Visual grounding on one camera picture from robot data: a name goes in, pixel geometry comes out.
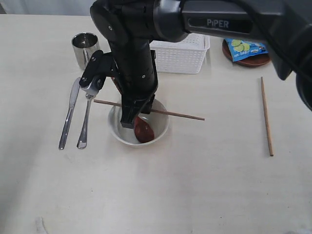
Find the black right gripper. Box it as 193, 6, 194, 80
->
107, 39, 157, 129

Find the clear glass bowl with flowers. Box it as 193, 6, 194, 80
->
108, 106, 170, 147

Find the brown wooden spoon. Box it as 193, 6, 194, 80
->
133, 116, 155, 143

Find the silver fork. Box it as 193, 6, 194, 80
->
77, 94, 95, 149

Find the silver table knife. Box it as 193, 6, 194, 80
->
58, 77, 80, 150

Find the white perforated plastic basket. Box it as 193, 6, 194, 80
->
150, 34, 210, 75

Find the metal cup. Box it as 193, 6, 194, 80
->
71, 32, 100, 70

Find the blue chips bag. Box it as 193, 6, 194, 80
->
225, 38, 268, 62

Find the brown round plate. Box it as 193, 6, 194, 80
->
222, 40, 271, 68

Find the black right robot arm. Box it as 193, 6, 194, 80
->
90, 0, 312, 128

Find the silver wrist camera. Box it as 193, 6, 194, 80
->
79, 50, 116, 96

